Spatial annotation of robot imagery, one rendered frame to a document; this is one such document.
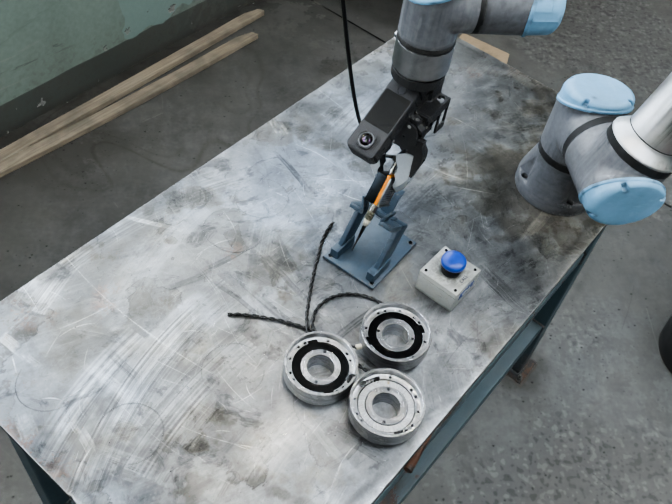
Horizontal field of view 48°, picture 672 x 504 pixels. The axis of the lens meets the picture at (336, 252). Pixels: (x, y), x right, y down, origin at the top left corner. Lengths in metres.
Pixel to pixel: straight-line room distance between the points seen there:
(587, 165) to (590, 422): 1.07
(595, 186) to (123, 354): 0.74
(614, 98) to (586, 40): 2.12
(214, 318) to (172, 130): 1.53
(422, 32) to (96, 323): 0.62
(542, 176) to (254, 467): 0.71
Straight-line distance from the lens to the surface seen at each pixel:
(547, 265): 1.33
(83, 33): 2.69
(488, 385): 1.83
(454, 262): 1.18
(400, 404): 1.07
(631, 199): 1.22
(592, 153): 1.23
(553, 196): 1.39
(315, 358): 1.10
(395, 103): 1.02
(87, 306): 1.19
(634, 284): 2.50
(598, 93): 1.31
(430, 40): 0.95
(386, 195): 1.13
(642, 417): 2.24
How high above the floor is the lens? 1.76
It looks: 50 degrees down
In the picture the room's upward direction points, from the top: 9 degrees clockwise
